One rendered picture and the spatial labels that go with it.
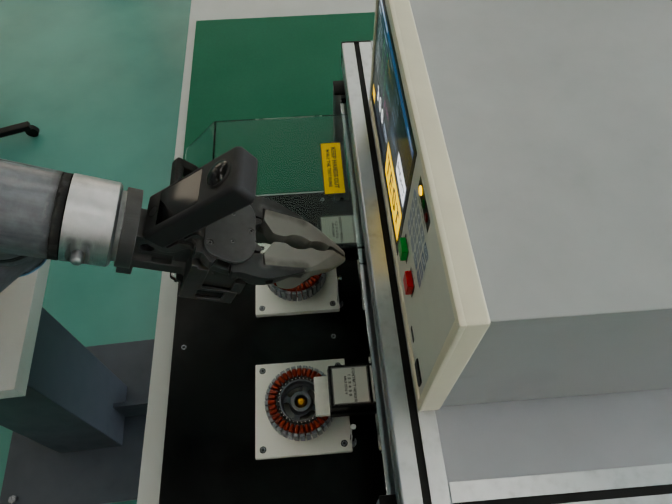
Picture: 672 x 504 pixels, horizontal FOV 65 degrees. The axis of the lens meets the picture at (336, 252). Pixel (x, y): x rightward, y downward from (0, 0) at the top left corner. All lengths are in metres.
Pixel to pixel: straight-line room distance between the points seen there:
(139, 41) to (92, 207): 2.47
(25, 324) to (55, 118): 1.63
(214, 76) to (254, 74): 0.10
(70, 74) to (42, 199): 2.38
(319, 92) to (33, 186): 0.96
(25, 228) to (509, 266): 0.36
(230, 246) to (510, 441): 0.32
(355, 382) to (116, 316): 1.27
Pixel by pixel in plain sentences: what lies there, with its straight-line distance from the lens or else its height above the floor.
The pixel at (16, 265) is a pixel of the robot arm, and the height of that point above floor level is 1.21.
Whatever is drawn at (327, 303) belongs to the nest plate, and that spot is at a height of 0.78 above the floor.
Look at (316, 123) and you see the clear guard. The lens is 0.82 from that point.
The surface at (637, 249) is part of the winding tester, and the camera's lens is 0.44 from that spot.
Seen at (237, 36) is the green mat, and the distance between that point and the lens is 1.53.
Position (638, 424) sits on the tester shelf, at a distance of 0.61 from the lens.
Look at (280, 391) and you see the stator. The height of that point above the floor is 0.82.
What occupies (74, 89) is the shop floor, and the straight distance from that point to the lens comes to 2.76.
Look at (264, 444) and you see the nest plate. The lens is 0.88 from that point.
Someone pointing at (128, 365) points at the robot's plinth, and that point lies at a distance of 1.85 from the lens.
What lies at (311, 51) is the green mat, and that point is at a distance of 1.46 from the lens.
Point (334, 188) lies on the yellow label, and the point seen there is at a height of 1.07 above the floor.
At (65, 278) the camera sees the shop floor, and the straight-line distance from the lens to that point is 2.10.
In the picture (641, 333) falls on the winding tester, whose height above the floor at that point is 1.28.
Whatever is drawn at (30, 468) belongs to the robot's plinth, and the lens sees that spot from 1.87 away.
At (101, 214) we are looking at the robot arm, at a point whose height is 1.29.
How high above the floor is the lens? 1.64
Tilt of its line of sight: 58 degrees down
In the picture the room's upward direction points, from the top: straight up
